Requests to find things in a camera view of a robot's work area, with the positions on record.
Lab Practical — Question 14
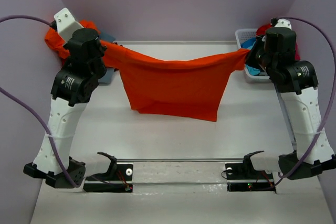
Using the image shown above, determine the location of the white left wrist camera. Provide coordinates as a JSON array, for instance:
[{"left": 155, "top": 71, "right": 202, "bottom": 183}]
[{"left": 54, "top": 8, "right": 84, "bottom": 42}]

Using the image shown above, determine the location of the teal shirt in basket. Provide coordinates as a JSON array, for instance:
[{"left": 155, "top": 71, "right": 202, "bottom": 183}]
[{"left": 240, "top": 36, "right": 264, "bottom": 76}]

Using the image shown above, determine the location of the orange t shirt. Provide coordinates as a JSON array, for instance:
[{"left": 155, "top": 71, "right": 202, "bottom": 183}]
[{"left": 103, "top": 41, "right": 249, "bottom": 122}]

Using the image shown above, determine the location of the red shirt in basket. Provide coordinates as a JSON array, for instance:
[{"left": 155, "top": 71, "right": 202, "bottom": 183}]
[{"left": 256, "top": 24, "right": 273, "bottom": 41}]

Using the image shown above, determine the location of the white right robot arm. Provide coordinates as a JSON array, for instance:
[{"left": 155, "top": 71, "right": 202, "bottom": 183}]
[{"left": 241, "top": 27, "right": 335, "bottom": 180}]

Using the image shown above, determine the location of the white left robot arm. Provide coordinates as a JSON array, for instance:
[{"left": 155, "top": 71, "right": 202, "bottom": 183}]
[{"left": 23, "top": 28, "right": 106, "bottom": 188}]

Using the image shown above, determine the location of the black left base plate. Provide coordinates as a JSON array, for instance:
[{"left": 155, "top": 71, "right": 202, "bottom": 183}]
[{"left": 82, "top": 163, "right": 133, "bottom": 193}]

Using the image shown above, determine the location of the grey-blue folded shirt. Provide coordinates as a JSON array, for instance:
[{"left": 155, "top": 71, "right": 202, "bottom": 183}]
[{"left": 98, "top": 31, "right": 116, "bottom": 86}]

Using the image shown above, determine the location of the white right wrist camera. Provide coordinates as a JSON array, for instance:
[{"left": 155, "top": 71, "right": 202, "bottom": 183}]
[{"left": 271, "top": 18, "right": 292, "bottom": 29}]

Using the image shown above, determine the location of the magenta shirt in basket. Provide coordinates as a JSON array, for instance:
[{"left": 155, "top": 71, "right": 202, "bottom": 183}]
[{"left": 295, "top": 44, "right": 301, "bottom": 61}]

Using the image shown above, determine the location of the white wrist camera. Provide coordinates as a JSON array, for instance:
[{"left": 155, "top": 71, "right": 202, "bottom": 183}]
[
  {"left": 271, "top": 18, "right": 292, "bottom": 29},
  {"left": 54, "top": 8, "right": 84, "bottom": 42}
]

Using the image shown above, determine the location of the white plastic laundry basket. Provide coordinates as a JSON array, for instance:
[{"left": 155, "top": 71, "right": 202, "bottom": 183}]
[{"left": 235, "top": 28, "right": 274, "bottom": 84}]

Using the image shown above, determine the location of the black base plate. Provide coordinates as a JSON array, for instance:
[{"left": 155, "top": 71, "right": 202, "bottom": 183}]
[
  {"left": 82, "top": 163, "right": 133, "bottom": 193},
  {"left": 221, "top": 163, "right": 276, "bottom": 192}
]

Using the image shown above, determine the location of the orange folded shirt on pile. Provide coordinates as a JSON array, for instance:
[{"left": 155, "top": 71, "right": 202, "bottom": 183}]
[{"left": 45, "top": 20, "right": 100, "bottom": 64}]

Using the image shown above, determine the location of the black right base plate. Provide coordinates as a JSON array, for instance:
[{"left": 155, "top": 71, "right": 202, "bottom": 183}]
[{"left": 221, "top": 163, "right": 276, "bottom": 192}]

